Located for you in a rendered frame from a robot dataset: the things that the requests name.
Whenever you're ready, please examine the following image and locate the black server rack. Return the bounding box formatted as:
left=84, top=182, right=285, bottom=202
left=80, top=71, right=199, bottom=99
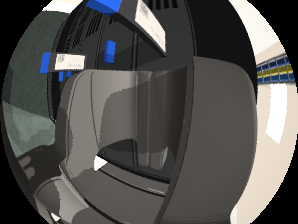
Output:
left=40, top=0, right=258, bottom=184

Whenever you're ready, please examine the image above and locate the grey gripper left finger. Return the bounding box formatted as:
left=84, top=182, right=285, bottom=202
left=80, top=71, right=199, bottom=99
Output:
left=17, top=69, right=153, bottom=224

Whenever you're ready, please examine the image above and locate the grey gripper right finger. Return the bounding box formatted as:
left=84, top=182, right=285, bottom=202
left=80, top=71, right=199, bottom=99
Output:
left=149, top=56, right=258, bottom=224

